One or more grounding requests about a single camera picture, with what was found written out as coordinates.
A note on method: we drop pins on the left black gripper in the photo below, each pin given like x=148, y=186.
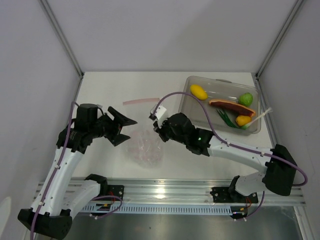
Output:
x=115, y=137

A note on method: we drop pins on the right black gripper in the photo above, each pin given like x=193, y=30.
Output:
x=159, y=129

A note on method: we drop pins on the clear zip top bag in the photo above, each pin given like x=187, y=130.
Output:
x=144, y=148

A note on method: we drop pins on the green onion toy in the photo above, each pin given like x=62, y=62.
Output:
x=224, y=116

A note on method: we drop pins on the red meat slice toy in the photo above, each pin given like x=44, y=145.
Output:
x=232, y=106

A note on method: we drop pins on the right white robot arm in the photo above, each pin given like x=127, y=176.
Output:
x=275, y=168

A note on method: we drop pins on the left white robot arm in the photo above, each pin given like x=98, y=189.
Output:
x=51, y=214

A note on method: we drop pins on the yellow mango toy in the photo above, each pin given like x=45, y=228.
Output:
x=198, y=92

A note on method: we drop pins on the clear plastic tray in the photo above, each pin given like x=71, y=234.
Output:
x=218, y=89

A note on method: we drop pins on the yellow lemon toy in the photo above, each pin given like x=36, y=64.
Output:
x=242, y=120

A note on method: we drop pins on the green guava toy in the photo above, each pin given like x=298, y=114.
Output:
x=246, y=99

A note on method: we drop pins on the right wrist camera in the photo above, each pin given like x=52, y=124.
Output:
x=158, y=113

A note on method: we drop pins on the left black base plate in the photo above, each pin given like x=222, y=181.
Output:
x=113, y=192

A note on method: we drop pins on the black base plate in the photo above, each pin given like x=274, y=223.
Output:
x=222, y=195
x=113, y=192

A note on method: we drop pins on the white slotted cable duct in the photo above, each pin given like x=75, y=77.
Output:
x=175, y=209

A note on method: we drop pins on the aluminium mounting rail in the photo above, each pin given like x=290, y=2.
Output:
x=181, y=192

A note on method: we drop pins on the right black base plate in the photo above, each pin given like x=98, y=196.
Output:
x=222, y=195

